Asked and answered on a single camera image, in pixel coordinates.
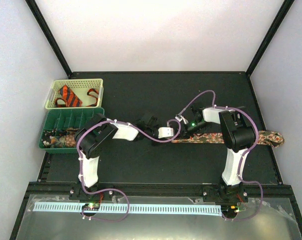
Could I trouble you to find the cream perforated basket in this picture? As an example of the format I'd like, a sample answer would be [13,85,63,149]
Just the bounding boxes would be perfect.
[45,78,104,110]

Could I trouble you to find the black frame post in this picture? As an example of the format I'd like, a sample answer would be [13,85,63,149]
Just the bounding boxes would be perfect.
[25,0,73,78]
[245,0,295,77]

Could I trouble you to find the dark floral rolled tie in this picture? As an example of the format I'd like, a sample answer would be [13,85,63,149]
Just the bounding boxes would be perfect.
[40,129,67,149]

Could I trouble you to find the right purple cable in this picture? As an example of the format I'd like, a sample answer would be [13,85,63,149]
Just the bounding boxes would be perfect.
[180,90,264,222]

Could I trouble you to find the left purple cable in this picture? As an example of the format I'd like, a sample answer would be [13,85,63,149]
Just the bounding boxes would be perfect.
[76,119,182,222]

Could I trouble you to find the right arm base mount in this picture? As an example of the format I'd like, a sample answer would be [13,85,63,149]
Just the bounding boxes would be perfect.
[202,183,248,203]

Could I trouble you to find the left black frame post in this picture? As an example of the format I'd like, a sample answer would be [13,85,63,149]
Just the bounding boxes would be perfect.
[25,0,73,78]

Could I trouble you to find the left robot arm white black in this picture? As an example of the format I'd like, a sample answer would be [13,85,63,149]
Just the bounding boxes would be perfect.
[74,113,174,200]

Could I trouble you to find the purple cable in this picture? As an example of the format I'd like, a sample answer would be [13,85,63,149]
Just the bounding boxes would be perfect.
[180,90,264,222]
[76,119,182,222]

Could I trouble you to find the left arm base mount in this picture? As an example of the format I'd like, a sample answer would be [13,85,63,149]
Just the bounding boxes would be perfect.
[68,183,117,202]

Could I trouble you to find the right black frame post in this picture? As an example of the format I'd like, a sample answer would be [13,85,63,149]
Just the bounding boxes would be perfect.
[245,0,295,77]

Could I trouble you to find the white slotted cable duct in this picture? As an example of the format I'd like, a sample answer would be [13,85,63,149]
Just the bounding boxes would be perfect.
[32,202,222,217]

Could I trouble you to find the brown patterned rolled tie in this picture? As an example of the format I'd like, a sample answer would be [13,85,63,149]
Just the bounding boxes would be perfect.
[64,134,77,148]

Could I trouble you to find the green divided organizer tray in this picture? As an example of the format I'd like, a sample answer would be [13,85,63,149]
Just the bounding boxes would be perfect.
[38,107,105,154]

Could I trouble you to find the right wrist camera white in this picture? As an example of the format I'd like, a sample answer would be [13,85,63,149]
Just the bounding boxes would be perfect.
[175,114,189,125]

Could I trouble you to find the black aluminium front rail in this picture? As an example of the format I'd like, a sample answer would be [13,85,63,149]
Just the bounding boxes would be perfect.
[26,182,293,201]

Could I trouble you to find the floral patterned tie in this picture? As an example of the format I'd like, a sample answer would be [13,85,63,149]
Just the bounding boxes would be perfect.
[172,130,285,148]

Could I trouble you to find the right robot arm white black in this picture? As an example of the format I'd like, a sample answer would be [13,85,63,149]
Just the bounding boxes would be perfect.
[181,103,258,202]

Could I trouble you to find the orange navy striped tie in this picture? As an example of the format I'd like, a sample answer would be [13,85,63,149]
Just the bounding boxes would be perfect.
[54,85,100,108]

